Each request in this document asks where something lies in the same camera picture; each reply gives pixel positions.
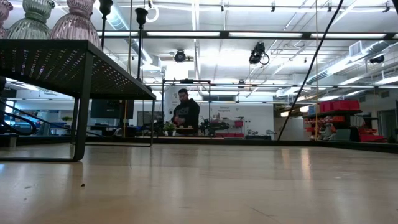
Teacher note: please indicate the black ceiling speaker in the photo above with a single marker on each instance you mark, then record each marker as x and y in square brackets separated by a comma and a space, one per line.
[377, 59]

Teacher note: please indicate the pink ribbed glass candle holder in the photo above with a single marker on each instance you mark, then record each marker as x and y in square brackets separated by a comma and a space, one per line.
[4, 12]
[76, 28]

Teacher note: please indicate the black aluminium table frame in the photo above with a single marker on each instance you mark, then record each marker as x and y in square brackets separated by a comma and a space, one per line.
[217, 140]

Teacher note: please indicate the white air vent grille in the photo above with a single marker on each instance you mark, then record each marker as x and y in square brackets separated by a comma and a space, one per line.
[355, 49]

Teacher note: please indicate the small potted plant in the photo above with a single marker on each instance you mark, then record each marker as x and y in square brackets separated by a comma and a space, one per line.
[169, 127]

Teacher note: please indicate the person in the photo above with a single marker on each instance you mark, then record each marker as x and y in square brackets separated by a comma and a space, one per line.
[186, 113]

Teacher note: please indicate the black horizontal beam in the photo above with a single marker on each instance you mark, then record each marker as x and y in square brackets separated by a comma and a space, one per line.
[224, 35]

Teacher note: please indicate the black perforated metal shelf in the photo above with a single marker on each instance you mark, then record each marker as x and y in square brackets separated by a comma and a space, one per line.
[46, 62]

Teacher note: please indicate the hanging black camera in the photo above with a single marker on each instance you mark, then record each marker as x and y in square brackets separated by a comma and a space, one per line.
[256, 54]

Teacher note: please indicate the dark leafy plant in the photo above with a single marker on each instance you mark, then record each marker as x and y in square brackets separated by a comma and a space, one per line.
[214, 126]

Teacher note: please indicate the black round spotlight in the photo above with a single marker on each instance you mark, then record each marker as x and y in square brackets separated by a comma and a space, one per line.
[180, 56]

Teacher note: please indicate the wall shelf with red bins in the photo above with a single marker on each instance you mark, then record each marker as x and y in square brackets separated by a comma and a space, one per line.
[238, 123]

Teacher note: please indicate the red storage bin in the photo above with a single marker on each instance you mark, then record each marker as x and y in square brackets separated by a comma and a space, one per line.
[371, 137]

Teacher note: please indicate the rack with red bins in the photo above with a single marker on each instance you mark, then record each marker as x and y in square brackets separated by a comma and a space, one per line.
[339, 105]

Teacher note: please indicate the silver ventilation duct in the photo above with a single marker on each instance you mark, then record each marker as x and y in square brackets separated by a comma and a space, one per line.
[377, 46]

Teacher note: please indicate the green ribbed glass candle holder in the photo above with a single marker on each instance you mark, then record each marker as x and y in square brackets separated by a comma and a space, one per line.
[29, 28]

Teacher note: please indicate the black background station frame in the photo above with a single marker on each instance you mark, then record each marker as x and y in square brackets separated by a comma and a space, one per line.
[186, 81]

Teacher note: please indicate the black monitor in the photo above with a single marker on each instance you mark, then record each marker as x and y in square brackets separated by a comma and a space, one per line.
[105, 109]

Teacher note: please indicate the black candlestick holder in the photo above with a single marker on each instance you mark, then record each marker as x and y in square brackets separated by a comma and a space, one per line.
[140, 15]
[105, 7]

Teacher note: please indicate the short yellow pole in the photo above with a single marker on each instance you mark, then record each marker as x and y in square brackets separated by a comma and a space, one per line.
[125, 121]

